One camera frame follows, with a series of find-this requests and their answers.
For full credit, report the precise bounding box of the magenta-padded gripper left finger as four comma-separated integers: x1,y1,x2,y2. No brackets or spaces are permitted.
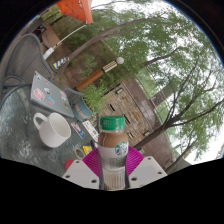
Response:
61,146,103,190

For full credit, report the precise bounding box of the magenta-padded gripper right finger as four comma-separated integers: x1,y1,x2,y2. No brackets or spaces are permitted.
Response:
125,146,168,190

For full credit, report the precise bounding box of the green-capped coffee drink bottle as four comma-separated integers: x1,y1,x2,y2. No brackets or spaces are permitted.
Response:
97,115,130,192

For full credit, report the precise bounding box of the flat round red coaster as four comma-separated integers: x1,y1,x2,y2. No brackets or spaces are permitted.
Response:
64,159,76,172

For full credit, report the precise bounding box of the tape roll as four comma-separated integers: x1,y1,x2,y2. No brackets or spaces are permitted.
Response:
73,147,86,160

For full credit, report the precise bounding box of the small yellow sticker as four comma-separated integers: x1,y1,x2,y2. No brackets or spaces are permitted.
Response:
82,145,93,156

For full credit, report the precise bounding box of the white sticker sheet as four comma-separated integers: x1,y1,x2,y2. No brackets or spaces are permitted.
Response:
82,120,100,143

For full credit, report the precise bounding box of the white ceramic mug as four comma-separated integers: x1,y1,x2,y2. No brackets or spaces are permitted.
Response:
32,112,72,149

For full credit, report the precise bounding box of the green plant in blue pot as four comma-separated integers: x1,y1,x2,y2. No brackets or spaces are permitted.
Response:
71,83,108,123

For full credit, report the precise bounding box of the grey laptop with stickers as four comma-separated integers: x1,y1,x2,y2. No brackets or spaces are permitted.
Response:
29,70,76,118

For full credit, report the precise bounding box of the yellow blue striped bollard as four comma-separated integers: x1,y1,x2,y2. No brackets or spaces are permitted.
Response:
53,57,69,70

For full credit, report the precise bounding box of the grey woven patio chair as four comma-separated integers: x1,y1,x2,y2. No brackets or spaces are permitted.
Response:
0,33,54,101

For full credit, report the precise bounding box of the orange canopy tent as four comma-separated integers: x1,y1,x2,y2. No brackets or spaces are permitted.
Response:
43,0,94,61

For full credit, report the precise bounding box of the wooden lamp post, globe light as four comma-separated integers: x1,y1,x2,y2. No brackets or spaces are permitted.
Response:
73,56,125,93

